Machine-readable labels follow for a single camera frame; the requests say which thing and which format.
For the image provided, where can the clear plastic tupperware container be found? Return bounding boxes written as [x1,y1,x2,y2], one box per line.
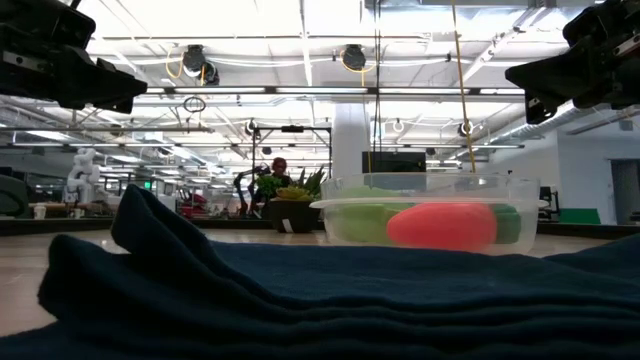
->
[309,172,550,256]

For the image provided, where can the light green toy star fruit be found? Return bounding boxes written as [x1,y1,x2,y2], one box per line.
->
[332,185,416,245]

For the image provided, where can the orange toy carrot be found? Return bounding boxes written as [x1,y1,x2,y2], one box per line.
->
[386,201,522,253]

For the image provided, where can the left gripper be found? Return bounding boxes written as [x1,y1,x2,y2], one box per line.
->
[0,0,149,115]

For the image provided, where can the seated person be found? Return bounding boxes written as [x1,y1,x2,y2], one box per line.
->
[252,156,294,206]

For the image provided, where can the black hanging cable loop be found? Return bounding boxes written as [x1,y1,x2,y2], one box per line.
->
[182,95,207,115]

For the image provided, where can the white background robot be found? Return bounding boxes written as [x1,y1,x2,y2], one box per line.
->
[63,147,101,206]

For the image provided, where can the green board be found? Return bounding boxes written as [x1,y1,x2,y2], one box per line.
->
[559,207,601,225]

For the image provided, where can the black desk monitor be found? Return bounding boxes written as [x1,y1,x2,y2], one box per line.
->
[538,185,561,221]

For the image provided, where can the dark rounded background object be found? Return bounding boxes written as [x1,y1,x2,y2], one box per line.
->
[0,174,30,217]

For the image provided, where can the silver ventilation duct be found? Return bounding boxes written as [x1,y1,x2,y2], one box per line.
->
[487,99,576,146]

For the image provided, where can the potted succulent plant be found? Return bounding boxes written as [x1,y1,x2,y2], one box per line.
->
[268,167,329,234]

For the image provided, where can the green leafy background plant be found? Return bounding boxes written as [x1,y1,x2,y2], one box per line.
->
[255,174,284,201]

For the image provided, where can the dark blue folded cloth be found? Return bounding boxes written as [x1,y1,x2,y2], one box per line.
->
[0,183,640,360]

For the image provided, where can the yellow hanging cable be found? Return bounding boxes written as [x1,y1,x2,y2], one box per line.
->
[451,0,478,174]

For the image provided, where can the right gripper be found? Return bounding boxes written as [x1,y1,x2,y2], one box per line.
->
[504,0,640,125]

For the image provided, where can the black background screen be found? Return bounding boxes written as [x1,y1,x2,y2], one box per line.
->
[361,151,427,175]

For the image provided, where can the black ceiling cable reel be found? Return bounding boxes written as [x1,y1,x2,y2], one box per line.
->
[342,43,367,72]
[181,44,221,86]

